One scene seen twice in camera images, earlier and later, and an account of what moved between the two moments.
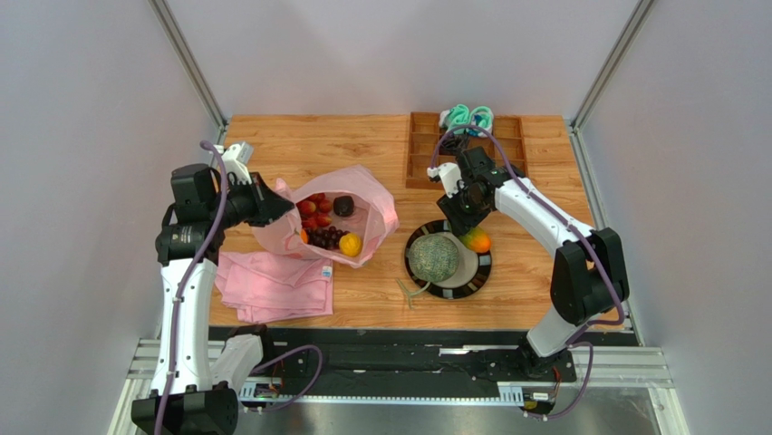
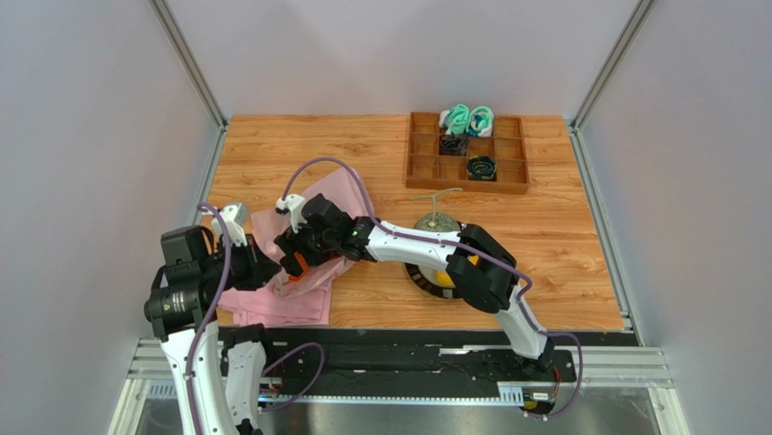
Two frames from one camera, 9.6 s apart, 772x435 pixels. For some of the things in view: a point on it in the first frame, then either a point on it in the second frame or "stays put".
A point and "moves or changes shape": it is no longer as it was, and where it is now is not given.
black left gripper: [266, 205] -> [260, 267]
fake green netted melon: [434, 258] -> [435, 221]
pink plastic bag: [342, 216] moves or changes shape
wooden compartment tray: [506, 143] stays put
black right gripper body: [457, 212] -> [294, 251]
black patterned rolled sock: [453, 144] stays put
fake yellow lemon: [350, 244] moves or changes shape
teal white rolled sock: [455, 117] stays put
